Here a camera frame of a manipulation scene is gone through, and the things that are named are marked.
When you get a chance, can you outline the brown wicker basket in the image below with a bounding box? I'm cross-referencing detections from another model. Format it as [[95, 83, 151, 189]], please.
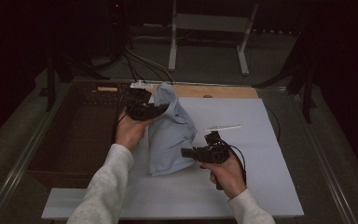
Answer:
[[27, 81, 141, 190]]

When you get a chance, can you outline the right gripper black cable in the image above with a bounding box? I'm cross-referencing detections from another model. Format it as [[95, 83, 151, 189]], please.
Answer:
[[218, 139, 247, 188]]

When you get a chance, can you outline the light blue knit garment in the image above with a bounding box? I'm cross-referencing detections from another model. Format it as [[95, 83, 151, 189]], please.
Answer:
[[148, 81, 199, 177]]

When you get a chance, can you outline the person's left hand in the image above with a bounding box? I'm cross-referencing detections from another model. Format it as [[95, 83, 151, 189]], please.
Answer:
[[115, 106, 157, 153]]

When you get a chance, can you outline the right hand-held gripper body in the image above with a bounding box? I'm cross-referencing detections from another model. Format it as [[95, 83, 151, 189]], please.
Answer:
[[195, 124, 241, 165]]

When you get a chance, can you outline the white power strip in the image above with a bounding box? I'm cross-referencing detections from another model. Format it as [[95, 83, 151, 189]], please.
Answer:
[[142, 22, 169, 30]]

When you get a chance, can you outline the thin black table cable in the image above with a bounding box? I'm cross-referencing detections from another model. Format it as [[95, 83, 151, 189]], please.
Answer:
[[265, 105, 282, 143]]

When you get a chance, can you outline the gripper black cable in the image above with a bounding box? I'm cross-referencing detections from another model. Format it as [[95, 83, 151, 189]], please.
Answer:
[[218, 139, 247, 188], [113, 91, 130, 133]]

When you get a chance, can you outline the aluminium table frame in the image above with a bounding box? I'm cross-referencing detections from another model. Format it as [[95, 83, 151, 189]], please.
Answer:
[[0, 78, 358, 224]]

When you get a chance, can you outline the grey floor cable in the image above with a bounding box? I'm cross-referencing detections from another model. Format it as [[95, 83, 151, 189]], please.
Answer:
[[124, 45, 175, 86]]

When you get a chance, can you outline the person's right hand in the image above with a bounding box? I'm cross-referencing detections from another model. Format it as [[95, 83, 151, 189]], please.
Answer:
[[199, 156, 247, 200]]

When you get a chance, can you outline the white floor cable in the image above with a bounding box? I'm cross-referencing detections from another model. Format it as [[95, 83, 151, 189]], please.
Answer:
[[130, 35, 175, 43]]

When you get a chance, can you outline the black tripod stand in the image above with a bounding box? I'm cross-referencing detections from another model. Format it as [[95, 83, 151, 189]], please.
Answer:
[[38, 52, 111, 113]]

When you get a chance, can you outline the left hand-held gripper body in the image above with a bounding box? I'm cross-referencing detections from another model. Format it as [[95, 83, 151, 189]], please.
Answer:
[[126, 79, 158, 121]]

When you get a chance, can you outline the black angled stand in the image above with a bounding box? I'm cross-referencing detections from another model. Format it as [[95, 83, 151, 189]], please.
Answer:
[[251, 29, 319, 124]]

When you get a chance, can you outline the dark equipment with red light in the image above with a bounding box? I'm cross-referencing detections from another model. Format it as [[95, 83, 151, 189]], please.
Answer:
[[103, 0, 131, 62]]

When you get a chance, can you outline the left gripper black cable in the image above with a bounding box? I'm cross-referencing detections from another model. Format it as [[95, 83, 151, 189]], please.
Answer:
[[113, 91, 130, 133]]

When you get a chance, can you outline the black floor cable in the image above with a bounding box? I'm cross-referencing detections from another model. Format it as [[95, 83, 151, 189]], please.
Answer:
[[124, 52, 148, 86]]

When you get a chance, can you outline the white metal stand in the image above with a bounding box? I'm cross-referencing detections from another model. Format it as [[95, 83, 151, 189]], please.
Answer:
[[167, 0, 259, 77]]

